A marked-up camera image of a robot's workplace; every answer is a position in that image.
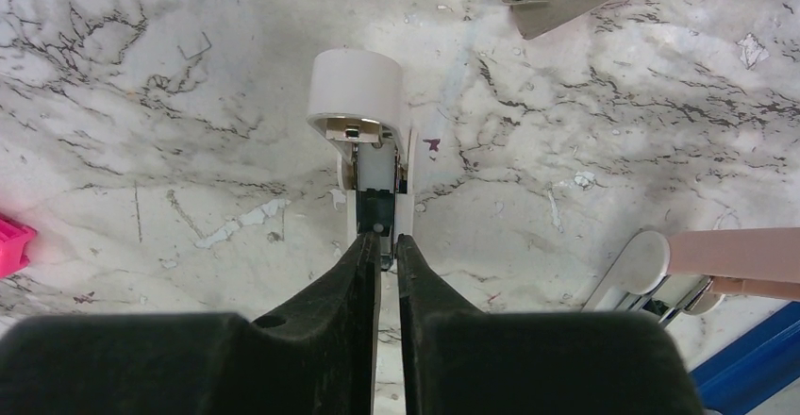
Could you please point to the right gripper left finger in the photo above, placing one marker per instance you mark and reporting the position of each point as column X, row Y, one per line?
column 314, row 354

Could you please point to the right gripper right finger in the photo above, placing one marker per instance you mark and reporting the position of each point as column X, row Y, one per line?
column 459, row 359

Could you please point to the white stapler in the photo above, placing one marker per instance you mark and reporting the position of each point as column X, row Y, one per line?
column 356, row 103

